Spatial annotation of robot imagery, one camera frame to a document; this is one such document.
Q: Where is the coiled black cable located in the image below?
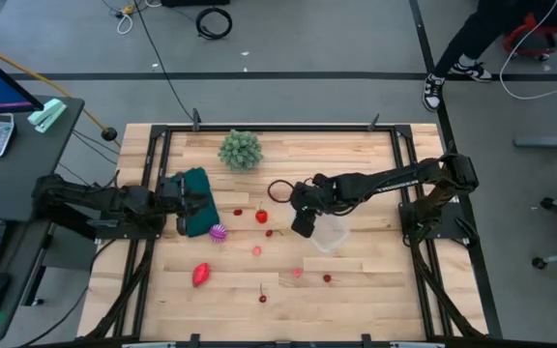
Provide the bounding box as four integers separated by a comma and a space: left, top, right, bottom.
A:
195, 6, 234, 42

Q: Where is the purple white striped ball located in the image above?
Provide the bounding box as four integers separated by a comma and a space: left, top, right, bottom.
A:
209, 223, 228, 244

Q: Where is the mint green stapler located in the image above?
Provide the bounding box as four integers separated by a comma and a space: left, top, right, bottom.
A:
27, 98, 68, 134

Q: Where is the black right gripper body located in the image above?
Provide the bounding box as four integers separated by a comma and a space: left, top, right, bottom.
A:
289, 174, 332, 217

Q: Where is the long white cable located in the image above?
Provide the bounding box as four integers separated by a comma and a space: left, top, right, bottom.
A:
499, 0, 557, 102

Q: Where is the black floor box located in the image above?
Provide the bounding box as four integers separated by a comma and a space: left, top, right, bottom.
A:
161, 0, 231, 8

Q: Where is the small green potted plant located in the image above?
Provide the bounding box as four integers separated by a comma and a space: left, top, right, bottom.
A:
218, 129, 264, 172

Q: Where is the black metal table frame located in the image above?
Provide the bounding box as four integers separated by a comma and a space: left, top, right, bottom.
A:
84, 113, 502, 348

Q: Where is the small white looped cable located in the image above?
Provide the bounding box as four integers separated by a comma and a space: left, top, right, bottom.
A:
116, 12, 134, 36

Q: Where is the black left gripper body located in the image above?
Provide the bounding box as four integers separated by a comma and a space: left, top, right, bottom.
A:
156, 172, 189, 218

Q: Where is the clear plastic tupperware container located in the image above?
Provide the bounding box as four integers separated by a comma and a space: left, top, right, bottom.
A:
290, 202, 351, 254

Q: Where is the red pointed oval fruit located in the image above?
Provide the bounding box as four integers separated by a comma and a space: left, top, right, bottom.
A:
191, 262, 211, 288

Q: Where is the red wheeled cart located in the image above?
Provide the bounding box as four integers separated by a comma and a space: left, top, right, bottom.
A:
502, 12, 557, 63

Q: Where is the long black floor cable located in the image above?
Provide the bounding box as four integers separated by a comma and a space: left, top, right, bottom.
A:
132, 0, 196, 123

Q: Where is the person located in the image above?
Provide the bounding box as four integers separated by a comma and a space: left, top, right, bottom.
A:
422, 0, 557, 112

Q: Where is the dark grey desk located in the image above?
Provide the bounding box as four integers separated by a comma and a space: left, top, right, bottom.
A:
0, 95, 99, 342

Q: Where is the yellow cable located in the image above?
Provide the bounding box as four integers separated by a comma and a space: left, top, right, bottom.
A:
0, 38, 110, 134

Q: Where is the dark green folded cloth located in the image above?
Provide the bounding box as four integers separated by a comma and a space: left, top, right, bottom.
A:
170, 166, 220, 238

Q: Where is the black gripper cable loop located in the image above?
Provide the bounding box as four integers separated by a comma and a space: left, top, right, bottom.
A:
267, 179, 299, 204

